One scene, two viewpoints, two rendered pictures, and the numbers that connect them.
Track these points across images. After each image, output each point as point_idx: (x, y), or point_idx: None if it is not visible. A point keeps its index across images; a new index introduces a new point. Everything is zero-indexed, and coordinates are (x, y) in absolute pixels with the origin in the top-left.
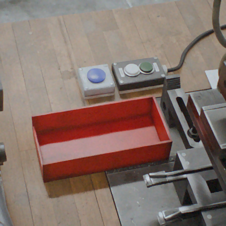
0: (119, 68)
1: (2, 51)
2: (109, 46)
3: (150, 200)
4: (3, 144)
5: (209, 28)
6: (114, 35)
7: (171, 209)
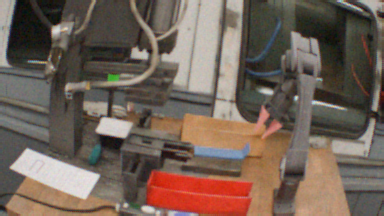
0: (157, 214)
1: None
2: None
3: None
4: (282, 157)
5: (56, 210)
6: None
7: (183, 145)
